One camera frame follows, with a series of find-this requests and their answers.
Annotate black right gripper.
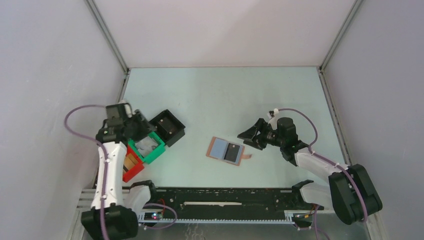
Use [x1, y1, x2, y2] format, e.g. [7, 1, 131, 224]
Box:
[237, 117, 285, 151]

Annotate tan leather card holder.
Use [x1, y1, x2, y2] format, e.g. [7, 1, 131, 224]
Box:
[206, 136, 252, 166]

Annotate black credit card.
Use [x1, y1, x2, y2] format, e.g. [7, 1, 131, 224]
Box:
[223, 143, 241, 165]

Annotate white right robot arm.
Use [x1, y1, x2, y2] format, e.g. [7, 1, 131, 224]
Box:
[237, 117, 383, 225]

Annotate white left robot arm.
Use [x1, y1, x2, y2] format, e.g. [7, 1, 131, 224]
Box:
[80, 102, 153, 240]

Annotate grey cards in green bin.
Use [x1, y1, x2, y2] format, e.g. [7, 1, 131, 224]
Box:
[135, 137, 158, 158]

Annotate orange cards in red bin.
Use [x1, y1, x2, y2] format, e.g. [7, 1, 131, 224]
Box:
[123, 154, 139, 173]

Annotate black VIP card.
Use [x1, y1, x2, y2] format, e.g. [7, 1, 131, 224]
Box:
[157, 117, 176, 137]

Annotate green plastic bin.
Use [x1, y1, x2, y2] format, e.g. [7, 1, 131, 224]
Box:
[128, 132, 166, 165]

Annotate black plastic bin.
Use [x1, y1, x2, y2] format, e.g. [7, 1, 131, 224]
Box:
[149, 109, 186, 148]

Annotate red plastic bin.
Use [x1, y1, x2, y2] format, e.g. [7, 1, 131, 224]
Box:
[122, 144, 145, 183]

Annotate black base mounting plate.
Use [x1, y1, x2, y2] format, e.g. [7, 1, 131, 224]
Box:
[126, 187, 324, 221]

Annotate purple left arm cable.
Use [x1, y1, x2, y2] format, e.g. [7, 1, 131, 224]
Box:
[63, 104, 178, 240]

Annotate aluminium frame rail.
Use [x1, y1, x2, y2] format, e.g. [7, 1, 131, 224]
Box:
[76, 188, 379, 226]

